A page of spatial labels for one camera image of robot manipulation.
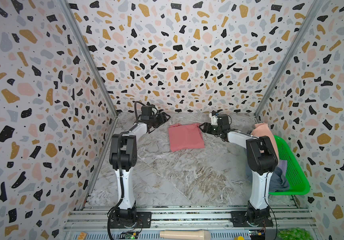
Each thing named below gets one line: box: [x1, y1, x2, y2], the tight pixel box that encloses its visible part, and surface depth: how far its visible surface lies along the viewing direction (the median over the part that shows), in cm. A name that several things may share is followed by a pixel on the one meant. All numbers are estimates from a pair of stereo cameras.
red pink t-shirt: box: [168, 123, 205, 153], surface depth 107 cm
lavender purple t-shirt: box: [277, 159, 288, 177], surface depth 92 cm
